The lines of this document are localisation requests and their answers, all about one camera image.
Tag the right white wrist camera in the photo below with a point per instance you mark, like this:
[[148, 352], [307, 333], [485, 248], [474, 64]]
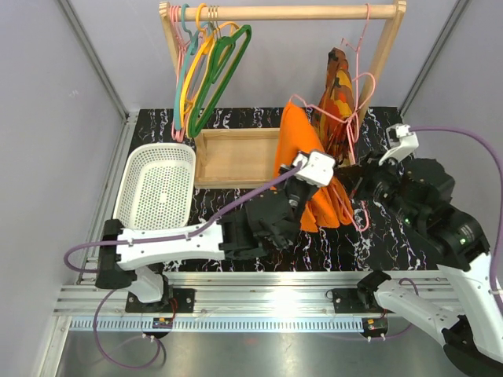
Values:
[[402, 140]]

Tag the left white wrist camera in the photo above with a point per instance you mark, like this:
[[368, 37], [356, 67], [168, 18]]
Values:
[[315, 168]]

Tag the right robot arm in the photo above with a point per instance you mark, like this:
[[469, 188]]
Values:
[[420, 197]]

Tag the wooden tray base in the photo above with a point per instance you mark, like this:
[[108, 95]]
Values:
[[235, 158]]

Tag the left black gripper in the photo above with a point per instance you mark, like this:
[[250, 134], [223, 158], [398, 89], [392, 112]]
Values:
[[294, 179]]

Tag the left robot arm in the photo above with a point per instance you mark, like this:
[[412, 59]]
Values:
[[239, 231]]

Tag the camouflage orange trousers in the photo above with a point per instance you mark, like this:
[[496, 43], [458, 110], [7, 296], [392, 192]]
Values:
[[337, 99]]

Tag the teal plastic hanger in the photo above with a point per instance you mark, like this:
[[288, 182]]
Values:
[[188, 49]]

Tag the wooden clothes rack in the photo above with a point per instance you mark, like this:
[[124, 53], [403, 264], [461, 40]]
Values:
[[392, 14]]

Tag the white perforated plastic basket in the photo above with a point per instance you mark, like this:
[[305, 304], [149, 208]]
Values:
[[156, 188]]

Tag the yellow plastic hanger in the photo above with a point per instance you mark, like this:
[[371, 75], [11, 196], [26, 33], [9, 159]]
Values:
[[198, 67]]

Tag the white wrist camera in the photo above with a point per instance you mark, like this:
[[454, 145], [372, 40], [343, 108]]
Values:
[[315, 168], [402, 140]]

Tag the aluminium mounting rail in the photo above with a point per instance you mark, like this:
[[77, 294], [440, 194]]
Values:
[[231, 302]]

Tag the pink wire hanger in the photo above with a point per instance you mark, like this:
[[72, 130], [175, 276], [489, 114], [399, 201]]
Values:
[[357, 50], [183, 36], [352, 136]]

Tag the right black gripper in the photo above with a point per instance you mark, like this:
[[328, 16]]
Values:
[[349, 175]]

